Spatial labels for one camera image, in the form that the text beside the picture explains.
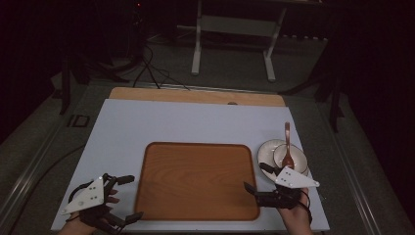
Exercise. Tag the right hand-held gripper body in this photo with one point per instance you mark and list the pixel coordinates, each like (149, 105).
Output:
(294, 179)

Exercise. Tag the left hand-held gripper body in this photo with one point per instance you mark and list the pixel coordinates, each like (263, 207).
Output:
(87, 198)

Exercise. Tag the white round plate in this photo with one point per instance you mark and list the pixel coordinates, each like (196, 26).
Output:
(266, 152)

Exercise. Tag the person's left hand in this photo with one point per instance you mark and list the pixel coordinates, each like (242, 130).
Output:
(75, 227)

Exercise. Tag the person's right hand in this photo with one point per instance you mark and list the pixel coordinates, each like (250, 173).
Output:
(296, 217)

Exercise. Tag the small white bowl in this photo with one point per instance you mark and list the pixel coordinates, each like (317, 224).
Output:
(297, 156)

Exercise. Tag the brown spoon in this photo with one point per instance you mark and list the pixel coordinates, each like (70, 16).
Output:
(287, 148)

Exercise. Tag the pale blue table mat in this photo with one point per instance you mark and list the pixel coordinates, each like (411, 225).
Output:
(130, 124)

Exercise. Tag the brown wooden tray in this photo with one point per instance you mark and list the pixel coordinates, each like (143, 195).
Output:
(195, 181)

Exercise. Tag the black floor socket plate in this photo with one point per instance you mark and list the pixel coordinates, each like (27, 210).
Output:
(78, 120)

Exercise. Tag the black stand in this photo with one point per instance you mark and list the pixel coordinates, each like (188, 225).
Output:
(65, 86)
(333, 98)

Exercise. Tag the white metal stand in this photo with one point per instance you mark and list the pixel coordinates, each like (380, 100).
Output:
(235, 26)

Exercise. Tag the grey floor rail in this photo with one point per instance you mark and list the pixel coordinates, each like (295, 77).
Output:
(27, 173)
(354, 182)

